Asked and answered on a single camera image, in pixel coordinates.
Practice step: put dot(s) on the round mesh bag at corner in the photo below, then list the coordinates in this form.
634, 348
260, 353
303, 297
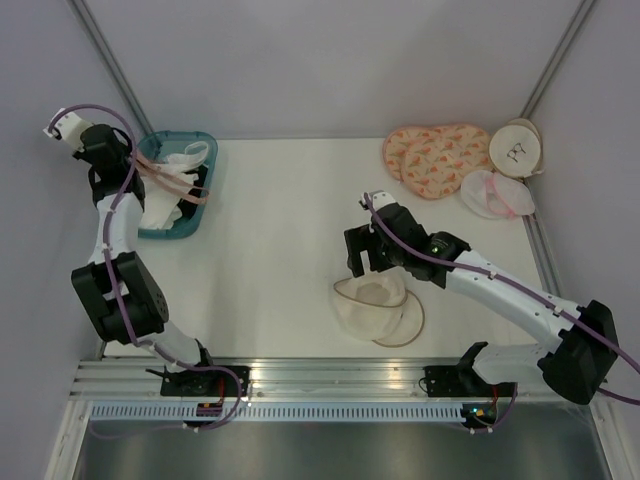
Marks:
516, 149

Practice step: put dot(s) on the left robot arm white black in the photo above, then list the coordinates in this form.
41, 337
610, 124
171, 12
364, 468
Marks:
120, 296

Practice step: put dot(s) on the white slotted cable duct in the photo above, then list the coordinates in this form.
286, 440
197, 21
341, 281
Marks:
287, 411

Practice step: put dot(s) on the floral heart laundry bag front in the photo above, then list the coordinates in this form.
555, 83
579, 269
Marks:
437, 159

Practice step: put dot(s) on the pink satin bra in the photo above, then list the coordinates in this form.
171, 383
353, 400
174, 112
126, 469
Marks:
167, 182

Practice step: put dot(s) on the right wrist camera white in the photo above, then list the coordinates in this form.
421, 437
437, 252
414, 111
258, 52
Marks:
376, 200

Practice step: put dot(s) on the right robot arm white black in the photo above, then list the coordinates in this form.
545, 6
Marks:
574, 346

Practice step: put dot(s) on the floral heart laundry bag back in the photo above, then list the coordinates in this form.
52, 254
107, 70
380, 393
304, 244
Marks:
397, 143

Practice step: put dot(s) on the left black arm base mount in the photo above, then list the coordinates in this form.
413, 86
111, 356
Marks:
188, 383

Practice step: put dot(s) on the white mesh bag pink trim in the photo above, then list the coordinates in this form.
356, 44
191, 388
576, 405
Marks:
494, 196

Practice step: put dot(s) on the floral heart laundry bag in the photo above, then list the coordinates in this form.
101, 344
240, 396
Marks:
437, 159
397, 143

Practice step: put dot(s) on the white bra in basket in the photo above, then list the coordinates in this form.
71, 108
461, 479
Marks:
161, 209

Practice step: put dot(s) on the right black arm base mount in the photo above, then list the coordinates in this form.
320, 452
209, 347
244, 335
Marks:
448, 381

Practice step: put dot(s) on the black garment in basket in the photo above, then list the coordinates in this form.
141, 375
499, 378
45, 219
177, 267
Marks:
187, 207

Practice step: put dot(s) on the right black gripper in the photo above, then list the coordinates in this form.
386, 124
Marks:
361, 238

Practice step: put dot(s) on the teal plastic basket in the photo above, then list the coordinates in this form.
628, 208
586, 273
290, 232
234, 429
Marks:
156, 146

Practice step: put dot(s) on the aluminium rail front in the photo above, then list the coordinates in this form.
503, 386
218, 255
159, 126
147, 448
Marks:
279, 380

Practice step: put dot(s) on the round mesh laundry bag glasses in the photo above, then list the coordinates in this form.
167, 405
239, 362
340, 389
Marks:
379, 308

